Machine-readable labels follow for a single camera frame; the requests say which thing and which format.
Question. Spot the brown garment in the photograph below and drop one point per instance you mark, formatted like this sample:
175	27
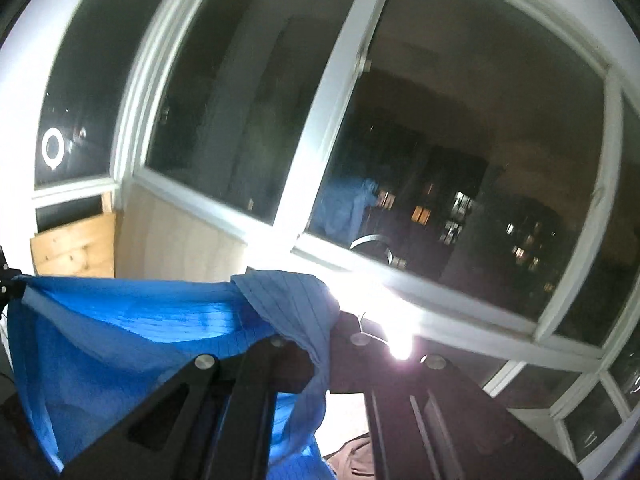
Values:
350	460

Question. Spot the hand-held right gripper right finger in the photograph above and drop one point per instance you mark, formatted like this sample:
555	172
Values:
350	355

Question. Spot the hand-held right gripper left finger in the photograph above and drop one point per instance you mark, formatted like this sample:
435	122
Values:
250	360

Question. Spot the pine plank panel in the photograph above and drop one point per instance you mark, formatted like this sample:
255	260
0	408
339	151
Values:
70	250

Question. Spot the white window frame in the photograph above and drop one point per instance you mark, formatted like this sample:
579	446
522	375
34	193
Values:
330	125

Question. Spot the blue striped shirt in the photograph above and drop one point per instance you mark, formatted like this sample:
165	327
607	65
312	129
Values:
125	340

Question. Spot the light wood board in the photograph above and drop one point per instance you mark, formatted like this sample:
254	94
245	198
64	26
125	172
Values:
170	240

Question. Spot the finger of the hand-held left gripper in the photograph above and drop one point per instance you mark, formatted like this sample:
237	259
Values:
7	280

